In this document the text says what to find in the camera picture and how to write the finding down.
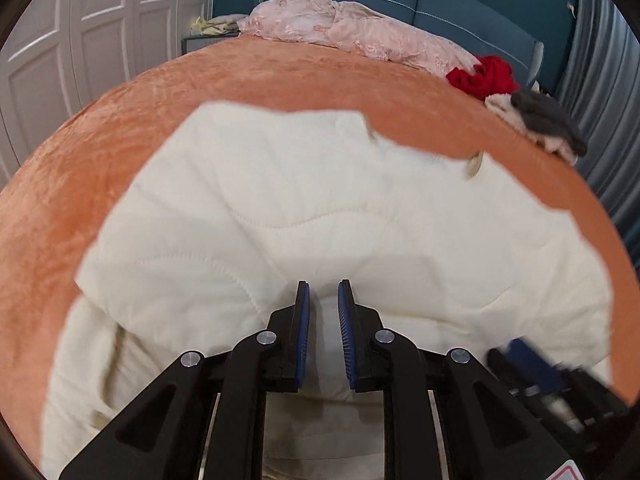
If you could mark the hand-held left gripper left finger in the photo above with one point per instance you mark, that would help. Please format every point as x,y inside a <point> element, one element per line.
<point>302,330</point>

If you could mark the red cloth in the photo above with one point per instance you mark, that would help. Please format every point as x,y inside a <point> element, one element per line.
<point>482,77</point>

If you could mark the grey knit cloth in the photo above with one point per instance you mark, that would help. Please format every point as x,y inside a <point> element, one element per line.
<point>545,115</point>

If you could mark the blue padded headboard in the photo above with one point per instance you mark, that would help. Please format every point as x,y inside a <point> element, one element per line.
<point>475,5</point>

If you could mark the pale yellow cloth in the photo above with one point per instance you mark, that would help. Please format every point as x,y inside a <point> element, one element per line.
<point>220,24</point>

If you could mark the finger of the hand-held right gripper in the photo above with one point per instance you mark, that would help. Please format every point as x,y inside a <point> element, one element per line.
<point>532,362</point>

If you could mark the cream quilted garment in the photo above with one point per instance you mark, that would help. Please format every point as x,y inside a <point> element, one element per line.
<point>300,200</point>

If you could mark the white panelled wardrobe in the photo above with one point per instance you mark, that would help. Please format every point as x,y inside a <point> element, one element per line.
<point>100,25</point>

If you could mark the pink lace quilt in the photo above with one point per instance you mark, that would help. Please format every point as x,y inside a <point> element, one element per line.
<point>350,25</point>

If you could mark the cream fleece cloth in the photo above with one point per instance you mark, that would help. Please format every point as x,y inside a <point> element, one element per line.
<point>502,107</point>

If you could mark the orange plush blanket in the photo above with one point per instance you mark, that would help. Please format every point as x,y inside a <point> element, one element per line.
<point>125,135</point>

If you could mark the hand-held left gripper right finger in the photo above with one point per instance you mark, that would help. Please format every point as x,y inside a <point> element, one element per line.
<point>345,330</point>

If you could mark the grey curtain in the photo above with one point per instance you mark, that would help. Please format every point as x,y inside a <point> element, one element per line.
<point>607,110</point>

